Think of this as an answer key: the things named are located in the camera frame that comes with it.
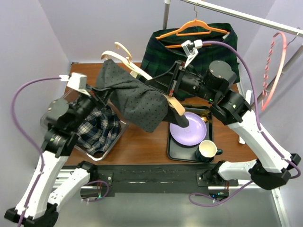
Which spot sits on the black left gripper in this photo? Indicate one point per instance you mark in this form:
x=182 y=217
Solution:
x=89 y=98

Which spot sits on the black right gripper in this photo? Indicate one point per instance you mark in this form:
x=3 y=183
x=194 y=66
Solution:
x=169 y=83

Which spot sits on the grey dotted skirt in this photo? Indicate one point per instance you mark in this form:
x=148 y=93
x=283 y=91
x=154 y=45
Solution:
x=137 y=102

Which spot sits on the navy white plaid skirt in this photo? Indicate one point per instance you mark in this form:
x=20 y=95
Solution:
x=98 y=131

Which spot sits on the pink wavy hanger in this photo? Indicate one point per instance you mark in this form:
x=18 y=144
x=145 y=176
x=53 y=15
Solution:
x=275 y=62

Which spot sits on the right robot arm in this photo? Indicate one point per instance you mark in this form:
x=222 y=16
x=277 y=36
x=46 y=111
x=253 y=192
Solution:
x=272 y=167

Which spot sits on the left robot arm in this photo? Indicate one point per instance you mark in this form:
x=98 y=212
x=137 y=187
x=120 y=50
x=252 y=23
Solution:
x=40 y=205

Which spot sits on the green plaid pleated skirt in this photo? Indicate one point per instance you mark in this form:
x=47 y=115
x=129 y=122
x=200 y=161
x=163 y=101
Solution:
x=158 y=58

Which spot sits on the clear plastic storage bin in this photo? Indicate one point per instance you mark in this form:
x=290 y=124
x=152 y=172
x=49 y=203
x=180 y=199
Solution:
x=100 y=156

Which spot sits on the gold cutlery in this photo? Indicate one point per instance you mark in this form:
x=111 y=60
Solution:
x=203 y=113

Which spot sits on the lavender round plate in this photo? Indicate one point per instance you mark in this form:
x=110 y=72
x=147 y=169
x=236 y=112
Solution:
x=191 y=135

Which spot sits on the black rectangular tray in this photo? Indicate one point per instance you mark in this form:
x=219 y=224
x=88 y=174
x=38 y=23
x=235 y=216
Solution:
x=176 y=151

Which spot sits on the green mug cream inside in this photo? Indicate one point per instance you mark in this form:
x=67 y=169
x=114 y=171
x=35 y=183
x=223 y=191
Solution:
x=206 y=151

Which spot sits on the white clothes rack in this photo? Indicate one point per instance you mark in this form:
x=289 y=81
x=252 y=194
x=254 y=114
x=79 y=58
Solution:
x=283 y=118

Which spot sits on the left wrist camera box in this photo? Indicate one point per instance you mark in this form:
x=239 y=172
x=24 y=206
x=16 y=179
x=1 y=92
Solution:
x=75 y=81

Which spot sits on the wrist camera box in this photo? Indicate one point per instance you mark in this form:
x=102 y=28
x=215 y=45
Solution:
x=75 y=81
x=191 y=50

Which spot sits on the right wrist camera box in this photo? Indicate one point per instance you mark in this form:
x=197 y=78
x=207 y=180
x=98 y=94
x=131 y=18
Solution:
x=191 y=50

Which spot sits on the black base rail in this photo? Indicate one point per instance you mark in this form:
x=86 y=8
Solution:
x=166 y=178

